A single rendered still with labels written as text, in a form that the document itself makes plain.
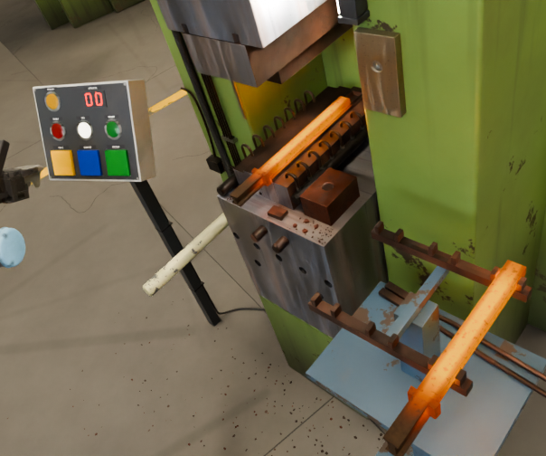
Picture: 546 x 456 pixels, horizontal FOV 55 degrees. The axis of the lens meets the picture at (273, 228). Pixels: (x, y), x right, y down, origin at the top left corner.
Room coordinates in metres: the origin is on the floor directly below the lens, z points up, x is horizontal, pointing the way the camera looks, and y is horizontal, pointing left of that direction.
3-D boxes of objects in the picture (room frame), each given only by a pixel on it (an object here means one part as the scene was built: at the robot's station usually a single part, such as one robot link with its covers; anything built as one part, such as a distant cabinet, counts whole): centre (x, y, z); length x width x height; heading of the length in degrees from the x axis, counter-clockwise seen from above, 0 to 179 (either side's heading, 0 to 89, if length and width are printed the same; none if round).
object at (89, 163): (1.38, 0.44, 1.01); 0.07 x 0.05 x 0.07; 60
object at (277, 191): (1.20, -0.18, 0.96); 0.42 x 0.20 x 0.09; 125
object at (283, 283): (1.16, -0.22, 0.69); 0.56 x 0.38 x 0.45; 125
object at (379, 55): (0.89, -0.29, 1.27); 0.09 x 0.02 x 0.17; 35
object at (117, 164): (1.33, 0.36, 1.01); 0.07 x 0.05 x 0.07; 60
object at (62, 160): (1.43, 0.53, 1.01); 0.07 x 0.05 x 0.07; 60
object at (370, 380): (0.56, -0.20, 0.76); 0.40 x 0.30 x 0.02; 35
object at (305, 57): (1.20, -0.23, 1.24); 0.30 x 0.07 x 0.06; 125
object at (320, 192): (0.96, -0.16, 0.95); 0.12 x 0.09 x 0.07; 125
